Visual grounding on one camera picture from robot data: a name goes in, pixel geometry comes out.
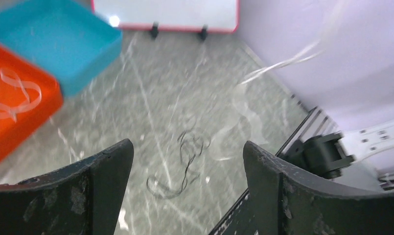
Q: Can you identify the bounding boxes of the pink framed whiteboard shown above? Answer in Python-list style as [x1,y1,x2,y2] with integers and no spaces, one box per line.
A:
[91,0,240,41]

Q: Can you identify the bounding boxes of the black cable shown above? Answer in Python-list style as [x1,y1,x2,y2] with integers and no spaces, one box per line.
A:
[146,128,212,199]

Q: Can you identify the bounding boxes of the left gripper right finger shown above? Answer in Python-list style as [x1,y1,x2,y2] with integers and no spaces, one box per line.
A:
[243,141,394,235]

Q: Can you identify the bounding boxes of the white cable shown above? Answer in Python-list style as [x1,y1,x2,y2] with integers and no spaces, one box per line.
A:
[213,0,347,161]
[0,67,43,143]

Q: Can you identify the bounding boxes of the teal square tray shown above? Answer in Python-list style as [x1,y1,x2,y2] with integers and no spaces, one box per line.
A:
[0,0,122,97]

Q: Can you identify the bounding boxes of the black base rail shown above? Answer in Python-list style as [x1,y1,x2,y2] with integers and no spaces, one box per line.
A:
[211,108,394,235]

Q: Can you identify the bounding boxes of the orange square tray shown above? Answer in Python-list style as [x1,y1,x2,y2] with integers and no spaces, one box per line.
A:
[0,45,63,162]

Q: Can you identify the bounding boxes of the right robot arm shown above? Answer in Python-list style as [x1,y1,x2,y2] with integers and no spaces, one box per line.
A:
[282,120,394,179]

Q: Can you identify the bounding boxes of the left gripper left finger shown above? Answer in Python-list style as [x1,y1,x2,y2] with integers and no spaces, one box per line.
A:
[0,139,134,235]

